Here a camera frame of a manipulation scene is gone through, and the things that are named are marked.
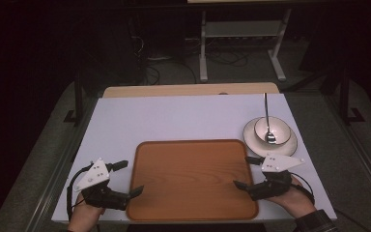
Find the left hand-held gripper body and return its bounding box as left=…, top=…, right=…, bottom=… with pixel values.
left=73, top=157, right=132, bottom=212

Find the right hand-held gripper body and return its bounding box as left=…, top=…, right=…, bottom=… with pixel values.
left=248, top=152, right=305, bottom=202

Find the white plate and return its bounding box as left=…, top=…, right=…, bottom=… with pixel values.
left=242, top=116, right=299, bottom=159

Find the metal spoon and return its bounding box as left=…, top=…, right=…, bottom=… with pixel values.
left=263, top=92, right=277, bottom=145

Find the white bowl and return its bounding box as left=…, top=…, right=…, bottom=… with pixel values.
left=253, top=115, right=293, bottom=146

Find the brown wooden tray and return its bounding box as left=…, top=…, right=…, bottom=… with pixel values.
left=126, top=138, right=260, bottom=222

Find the person's right hand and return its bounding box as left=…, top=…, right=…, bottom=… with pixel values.
left=265, top=176, right=317, bottom=220

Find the person's left hand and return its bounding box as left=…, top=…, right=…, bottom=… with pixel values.
left=66, top=196, right=106, bottom=232

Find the white board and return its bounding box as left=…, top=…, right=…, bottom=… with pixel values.
left=50, top=93, right=338, bottom=224

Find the black metal stand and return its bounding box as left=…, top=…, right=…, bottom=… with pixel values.
left=63, top=71, right=85, bottom=128
left=338, top=63, right=367, bottom=126

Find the wooden table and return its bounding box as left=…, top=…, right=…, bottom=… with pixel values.
left=101, top=81, right=281, bottom=99

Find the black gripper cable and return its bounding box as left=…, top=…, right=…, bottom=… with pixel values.
left=289, top=171, right=316, bottom=206
left=65, top=161, right=95, bottom=222

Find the metal rail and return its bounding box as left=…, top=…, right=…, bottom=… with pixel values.
left=321, top=95, right=371, bottom=208
left=24, top=96, right=99, bottom=232

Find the bundle of floor cables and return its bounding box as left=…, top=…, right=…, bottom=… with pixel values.
left=131, top=32, right=249, bottom=86

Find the white metal desk frame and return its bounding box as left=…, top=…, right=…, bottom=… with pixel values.
left=198, top=9, right=293, bottom=83

